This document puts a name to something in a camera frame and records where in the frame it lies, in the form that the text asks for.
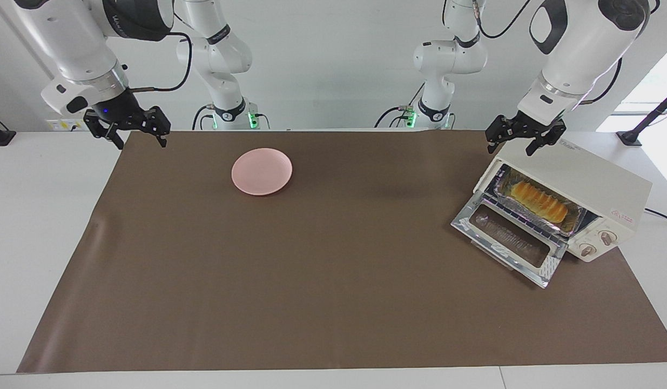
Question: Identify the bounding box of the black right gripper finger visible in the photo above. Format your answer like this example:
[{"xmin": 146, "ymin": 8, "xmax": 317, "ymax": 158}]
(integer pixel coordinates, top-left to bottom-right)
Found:
[
  {"xmin": 84, "ymin": 111, "xmax": 124, "ymax": 150},
  {"xmin": 142, "ymin": 106, "xmax": 171, "ymax": 148}
]

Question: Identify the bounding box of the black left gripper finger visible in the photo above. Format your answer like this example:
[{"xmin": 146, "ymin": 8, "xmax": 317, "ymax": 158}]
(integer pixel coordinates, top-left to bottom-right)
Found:
[
  {"xmin": 525, "ymin": 120, "xmax": 567, "ymax": 157},
  {"xmin": 486, "ymin": 115, "xmax": 515, "ymax": 156}
]

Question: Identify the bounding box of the aluminium foil tray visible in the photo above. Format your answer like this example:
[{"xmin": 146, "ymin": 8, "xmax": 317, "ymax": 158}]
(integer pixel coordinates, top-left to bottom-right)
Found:
[{"xmin": 493, "ymin": 165, "xmax": 588, "ymax": 236}]

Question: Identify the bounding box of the sliced golden bread loaf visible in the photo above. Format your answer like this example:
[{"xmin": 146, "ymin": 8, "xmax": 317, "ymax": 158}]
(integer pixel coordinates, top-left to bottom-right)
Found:
[{"xmin": 510, "ymin": 181, "xmax": 569, "ymax": 225}]

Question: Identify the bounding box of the cream white toaster oven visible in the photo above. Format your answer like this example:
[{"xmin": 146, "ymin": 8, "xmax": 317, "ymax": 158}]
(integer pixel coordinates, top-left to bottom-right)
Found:
[{"xmin": 474, "ymin": 138, "xmax": 653, "ymax": 264}]

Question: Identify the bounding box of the glass oven door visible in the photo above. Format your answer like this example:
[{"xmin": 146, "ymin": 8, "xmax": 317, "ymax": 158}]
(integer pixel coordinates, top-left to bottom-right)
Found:
[{"xmin": 451, "ymin": 193, "xmax": 569, "ymax": 289}]

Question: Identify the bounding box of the pink round plate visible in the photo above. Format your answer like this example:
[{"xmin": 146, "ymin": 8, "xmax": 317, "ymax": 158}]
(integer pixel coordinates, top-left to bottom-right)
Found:
[{"xmin": 231, "ymin": 148, "xmax": 293, "ymax": 196}]

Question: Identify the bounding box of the brown table mat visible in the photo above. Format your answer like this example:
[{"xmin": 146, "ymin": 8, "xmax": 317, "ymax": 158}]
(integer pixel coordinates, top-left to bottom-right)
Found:
[{"xmin": 17, "ymin": 130, "xmax": 667, "ymax": 373}]

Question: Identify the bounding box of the white wall socket box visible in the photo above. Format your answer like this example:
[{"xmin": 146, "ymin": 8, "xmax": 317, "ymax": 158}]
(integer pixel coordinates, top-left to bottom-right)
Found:
[{"xmin": 46, "ymin": 119, "xmax": 89, "ymax": 132}]

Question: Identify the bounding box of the black base cable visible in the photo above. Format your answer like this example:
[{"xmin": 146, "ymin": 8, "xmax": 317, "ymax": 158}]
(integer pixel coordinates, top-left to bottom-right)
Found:
[
  {"xmin": 374, "ymin": 106, "xmax": 408, "ymax": 129},
  {"xmin": 399, "ymin": 81, "xmax": 427, "ymax": 113},
  {"xmin": 192, "ymin": 104, "xmax": 214, "ymax": 130}
]

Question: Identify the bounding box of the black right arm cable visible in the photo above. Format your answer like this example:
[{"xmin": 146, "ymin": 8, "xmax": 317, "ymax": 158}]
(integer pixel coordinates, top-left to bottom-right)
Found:
[{"xmin": 131, "ymin": 31, "xmax": 194, "ymax": 92}]

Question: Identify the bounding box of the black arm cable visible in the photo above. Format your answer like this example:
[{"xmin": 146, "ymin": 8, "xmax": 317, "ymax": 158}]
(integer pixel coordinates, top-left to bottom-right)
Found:
[
  {"xmin": 471, "ymin": 0, "xmax": 661, "ymax": 104},
  {"xmin": 131, "ymin": 31, "xmax": 194, "ymax": 92}
]

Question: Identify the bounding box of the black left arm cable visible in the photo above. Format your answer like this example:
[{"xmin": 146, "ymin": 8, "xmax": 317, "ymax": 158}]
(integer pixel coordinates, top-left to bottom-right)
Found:
[{"xmin": 471, "ymin": 0, "xmax": 661, "ymax": 104}]

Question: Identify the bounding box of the black clamp mount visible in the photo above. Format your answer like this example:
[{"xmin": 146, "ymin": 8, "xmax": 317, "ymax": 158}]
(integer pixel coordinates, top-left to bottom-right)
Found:
[{"xmin": 0, "ymin": 112, "xmax": 16, "ymax": 146}]

